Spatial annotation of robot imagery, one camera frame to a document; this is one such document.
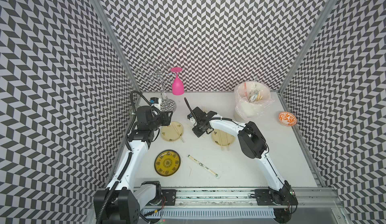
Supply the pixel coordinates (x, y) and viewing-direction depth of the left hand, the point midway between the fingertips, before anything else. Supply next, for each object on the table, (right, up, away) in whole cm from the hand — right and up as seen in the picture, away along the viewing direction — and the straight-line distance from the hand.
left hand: (169, 113), depth 80 cm
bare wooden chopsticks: (0, -11, +17) cm, 20 cm away
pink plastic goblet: (+2, +15, +17) cm, 23 cm away
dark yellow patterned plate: (-2, -28, +3) cm, 28 cm away
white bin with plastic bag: (+43, +1, +7) cm, 43 cm away
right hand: (+15, -14, +17) cm, 27 cm away
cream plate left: (-1, -14, +16) cm, 21 cm away
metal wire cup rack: (-13, +29, +30) cm, 44 cm away
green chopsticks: (+18, -30, +2) cm, 35 cm away
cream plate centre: (+26, -16, +13) cm, 33 cm away
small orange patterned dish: (+75, -5, +19) cm, 77 cm away
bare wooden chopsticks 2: (+29, -18, +11) cm, 36 cm away
